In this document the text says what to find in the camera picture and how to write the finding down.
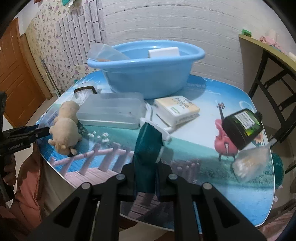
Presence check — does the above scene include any translucent plastic lidded box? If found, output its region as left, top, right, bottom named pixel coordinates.
left=76, top=92, right=146, bottom=130

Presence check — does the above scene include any teal foil packet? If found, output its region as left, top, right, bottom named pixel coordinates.
left=132, top=123, right=163, bottom=193

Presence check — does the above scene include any white power adapter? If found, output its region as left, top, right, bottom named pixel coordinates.
left=148, top=47, right=180, bottom=58

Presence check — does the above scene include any wooden side table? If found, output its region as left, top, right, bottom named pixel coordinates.
left=238, top=34, right=295, bottom=143

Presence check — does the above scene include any blue plastic basin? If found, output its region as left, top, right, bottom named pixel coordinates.
left=87, top=40, right=205, bottom=99

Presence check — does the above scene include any bag of cotton swabs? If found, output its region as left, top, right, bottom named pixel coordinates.
left=231, top=138, right=277, bottom=182

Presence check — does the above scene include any green waste bin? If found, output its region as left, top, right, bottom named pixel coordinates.
left=272, top=153, right=284, bottom=190

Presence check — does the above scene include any face tissue pack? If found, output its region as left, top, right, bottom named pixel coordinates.
left=154, top=96, right=200, bottom=127

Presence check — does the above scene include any white charging cable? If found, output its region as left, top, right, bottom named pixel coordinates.
left=139, top=101, right=173, bottom=142

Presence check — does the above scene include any wooden door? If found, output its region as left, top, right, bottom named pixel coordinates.
left=1, top=18, right=53, bottom=128

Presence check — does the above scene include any green box on shelf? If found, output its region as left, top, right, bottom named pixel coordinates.
left=242, top=29, right=252, bottom=37

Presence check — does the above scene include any black green bottle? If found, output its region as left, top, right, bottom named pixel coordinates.
left=222, top=108, right=263, bottom=150

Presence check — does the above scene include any beige plush toy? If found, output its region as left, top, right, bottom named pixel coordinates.
left=48, top=100, right=82, bottom=156

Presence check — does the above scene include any pink cloth on shelf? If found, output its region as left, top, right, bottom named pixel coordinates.
left=259, top=36, right=280, bottom=49

